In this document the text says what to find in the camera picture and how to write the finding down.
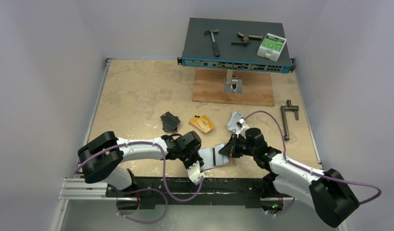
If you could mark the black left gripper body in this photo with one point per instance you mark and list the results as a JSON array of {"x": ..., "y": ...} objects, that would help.
[{"x": 189, "y": 157}]

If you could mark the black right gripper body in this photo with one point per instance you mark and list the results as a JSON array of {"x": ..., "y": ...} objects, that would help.
[{"x": 234, "y": 146}]

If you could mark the pink leather card holder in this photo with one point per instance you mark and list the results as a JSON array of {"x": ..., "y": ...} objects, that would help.
[{"x": 216, "y": 157}]

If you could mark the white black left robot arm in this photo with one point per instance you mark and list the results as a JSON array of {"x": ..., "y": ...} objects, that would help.
[{"x": 100, "y": 158}]

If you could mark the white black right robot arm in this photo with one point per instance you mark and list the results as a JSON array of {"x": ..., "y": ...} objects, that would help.
[{"x": 324, "y": 191}]

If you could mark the white silver card stack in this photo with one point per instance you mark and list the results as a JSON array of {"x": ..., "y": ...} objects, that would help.
[{"x": 235, "y": 117}]

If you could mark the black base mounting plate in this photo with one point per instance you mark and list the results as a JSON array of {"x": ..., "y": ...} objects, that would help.
[{"x": 246, "y": 192}]

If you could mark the brown wooden board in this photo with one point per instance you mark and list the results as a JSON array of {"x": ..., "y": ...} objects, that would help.
[{"x": 253, "y": 88}]

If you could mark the small claw hammer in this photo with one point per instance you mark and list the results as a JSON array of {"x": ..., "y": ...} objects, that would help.
[{"x": 214, "y": 43}]

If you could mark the white green electronic box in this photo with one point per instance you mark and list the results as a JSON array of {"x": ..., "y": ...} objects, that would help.
[{"x": 271, "y": 47}]

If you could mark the rusty metal tool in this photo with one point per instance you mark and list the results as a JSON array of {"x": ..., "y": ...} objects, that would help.
[{"x": 245, "y": 39}]

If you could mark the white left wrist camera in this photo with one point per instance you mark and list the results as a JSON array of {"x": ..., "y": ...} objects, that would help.
[{"x": 195, "y": 173}]

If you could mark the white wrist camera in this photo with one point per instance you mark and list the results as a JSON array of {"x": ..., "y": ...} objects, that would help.
[
  {"x": 241, "y": 127},
  {"x": 195, "y": 173}
]

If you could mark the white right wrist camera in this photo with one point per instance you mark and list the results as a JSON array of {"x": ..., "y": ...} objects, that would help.
[{"x": 241, "y": 127}]

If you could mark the metal stand bracket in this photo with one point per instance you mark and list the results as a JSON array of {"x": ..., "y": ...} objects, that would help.
[{"x": 232, "y": 84}]

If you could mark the blue grey network switch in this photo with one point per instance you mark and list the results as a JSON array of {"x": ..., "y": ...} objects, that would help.
[{"x": 198, "y": 50}]

